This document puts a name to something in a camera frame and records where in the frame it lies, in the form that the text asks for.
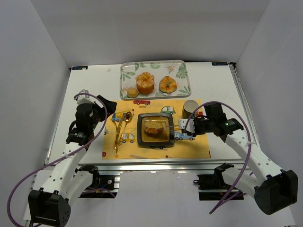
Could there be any white-lined green cup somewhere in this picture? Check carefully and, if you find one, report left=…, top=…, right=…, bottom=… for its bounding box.
left=182, top=100, right=199, bottom=119

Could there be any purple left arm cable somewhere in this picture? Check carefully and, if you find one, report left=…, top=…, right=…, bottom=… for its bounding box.
left=6, top=92, right=116, bottom=227

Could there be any orange swirl-topped muffin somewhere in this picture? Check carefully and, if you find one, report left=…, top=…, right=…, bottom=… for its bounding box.
left=135, top=72, right=155, bottom=95

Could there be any black square plate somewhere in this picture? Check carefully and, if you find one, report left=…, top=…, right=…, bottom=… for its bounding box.
left=137, top=113, right=175, bottom=149

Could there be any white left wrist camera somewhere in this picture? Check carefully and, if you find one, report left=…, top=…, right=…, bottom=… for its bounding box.
left=75, top=89, right=94, bottom=105

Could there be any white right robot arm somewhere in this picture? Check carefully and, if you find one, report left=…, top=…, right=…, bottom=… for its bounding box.
left=186, top=101, right=298, bottom=215

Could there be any ring-shaped orange bread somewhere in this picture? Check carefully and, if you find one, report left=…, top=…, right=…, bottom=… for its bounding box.
left=159, top=76, right=177, bottom=93

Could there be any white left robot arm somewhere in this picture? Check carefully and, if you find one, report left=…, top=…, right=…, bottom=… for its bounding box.
left=28, top=93, right=117, bottom=227

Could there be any yellow cartoon placemat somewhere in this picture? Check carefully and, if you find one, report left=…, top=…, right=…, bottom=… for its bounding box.
left=102, top=99, right=210, bottom=160

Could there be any aluminium table frame rail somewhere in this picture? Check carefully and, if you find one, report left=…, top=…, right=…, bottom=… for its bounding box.
left=228, top=62, right=260, bottom=147

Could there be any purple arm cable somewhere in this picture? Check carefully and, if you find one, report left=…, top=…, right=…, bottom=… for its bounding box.
left=183, top=101, right=252, bottom=215
left=6, top=92, right=116, bottom=227

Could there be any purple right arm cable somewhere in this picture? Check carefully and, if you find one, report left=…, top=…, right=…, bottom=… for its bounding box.
left=183, top=101, right=252, bottom=215

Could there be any sliced bread piece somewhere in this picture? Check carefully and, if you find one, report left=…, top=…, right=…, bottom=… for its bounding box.
left=143, top=120, right=164, bottom=136

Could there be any gold fork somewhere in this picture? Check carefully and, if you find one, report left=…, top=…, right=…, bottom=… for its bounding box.
left=114, top=122, right=120, bottom=153

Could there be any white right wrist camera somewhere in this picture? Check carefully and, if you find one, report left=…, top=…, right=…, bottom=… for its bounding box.
left=178, top=118, right=196, bottom=133

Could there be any gold spoon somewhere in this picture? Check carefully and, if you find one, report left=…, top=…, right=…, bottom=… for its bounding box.
left=118, top=111, right=133, bottom=145

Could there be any leaf-patterned white tray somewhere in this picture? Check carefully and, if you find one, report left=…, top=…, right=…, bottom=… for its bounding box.
left=119, top=60, right=191, bottom=100

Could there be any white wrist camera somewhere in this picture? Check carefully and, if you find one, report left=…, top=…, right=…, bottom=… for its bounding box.
left=178, top=118, right=196, bottom=133
left=75, top=89, right=94, bottom=105

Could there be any small round bun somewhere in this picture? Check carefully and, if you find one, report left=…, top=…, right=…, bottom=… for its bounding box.
left=127, top=87, right=139, bottom=98

